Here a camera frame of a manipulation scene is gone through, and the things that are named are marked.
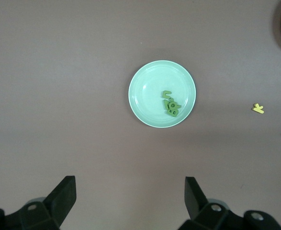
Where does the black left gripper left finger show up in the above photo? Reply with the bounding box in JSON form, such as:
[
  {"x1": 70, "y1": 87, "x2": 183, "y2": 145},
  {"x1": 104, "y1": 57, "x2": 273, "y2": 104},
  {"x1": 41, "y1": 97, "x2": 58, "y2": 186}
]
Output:
[{"x1": 0, "y1": 176, "x2": 78, "y2": 230}]

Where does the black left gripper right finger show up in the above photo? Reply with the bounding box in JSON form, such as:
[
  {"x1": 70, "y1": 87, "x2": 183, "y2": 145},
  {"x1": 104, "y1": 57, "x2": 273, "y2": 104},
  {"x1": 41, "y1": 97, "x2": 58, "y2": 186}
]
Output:
[{"x1": 178, "y1": 176, "x2": 281, "y2": 230}]

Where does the green foam letter P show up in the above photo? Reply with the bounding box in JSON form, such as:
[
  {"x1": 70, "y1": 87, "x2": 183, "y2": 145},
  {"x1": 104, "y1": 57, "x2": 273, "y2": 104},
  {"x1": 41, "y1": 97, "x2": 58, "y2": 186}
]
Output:
[{"x1": 168, "y1": 100, "x2": 182, "y2": 110}]

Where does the yellow foam letter K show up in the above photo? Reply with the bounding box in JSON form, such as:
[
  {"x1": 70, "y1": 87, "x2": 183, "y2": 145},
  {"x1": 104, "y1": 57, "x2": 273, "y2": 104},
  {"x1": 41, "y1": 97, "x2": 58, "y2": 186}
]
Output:
[{"x1": 252, "y1": 103, "x2": 265, "y2": 114}]

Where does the green plate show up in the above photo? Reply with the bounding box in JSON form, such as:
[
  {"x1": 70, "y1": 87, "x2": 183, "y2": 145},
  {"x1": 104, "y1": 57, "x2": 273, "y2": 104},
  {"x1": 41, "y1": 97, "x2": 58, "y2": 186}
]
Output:
[{"x1": 128, "y1": 60, "x2": 197, "y2": 129}]

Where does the brown table cover sheet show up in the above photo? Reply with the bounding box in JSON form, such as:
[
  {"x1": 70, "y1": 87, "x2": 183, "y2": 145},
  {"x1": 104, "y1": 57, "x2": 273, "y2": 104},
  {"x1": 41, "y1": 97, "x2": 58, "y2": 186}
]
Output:
[{"x1": 0, "y1": 0, "x2": 281, "y2": 230}]

